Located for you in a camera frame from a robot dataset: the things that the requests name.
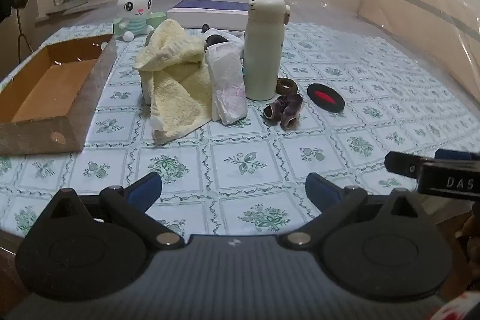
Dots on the gold metal coat rack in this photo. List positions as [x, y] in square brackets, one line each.
[19, 27]

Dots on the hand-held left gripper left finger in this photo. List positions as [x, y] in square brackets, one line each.
[144, 189]

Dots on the small green box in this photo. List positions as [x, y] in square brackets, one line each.
[155, 22]

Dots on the white plastic packet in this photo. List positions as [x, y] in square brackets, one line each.
[225, 80]

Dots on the cardboard box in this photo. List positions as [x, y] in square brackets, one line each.
[45, 87]

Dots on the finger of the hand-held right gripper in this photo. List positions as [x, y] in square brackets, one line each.
[455, 154]
[450, 181]

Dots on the red patterned white sleeve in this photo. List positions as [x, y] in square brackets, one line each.
[453, 312]

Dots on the yellow towel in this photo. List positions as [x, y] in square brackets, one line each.
[176, 80]

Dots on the black disc red centre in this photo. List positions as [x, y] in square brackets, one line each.
[318, 101]

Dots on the white plush rabbit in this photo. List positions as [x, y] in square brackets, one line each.
[133, 5]

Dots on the cream thermos bottle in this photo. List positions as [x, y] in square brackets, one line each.
[262, 54]

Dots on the brown scrunchie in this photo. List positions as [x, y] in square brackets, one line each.
[291, 89]

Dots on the flat white purple-topped box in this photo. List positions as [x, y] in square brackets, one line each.
[210, 18]

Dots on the purple velvet scrunchie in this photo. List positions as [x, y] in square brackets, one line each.
[288, 110]

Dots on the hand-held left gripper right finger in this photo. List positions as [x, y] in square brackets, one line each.
[320, 189]

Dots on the person's right hand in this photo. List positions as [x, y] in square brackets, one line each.
[473, 233]

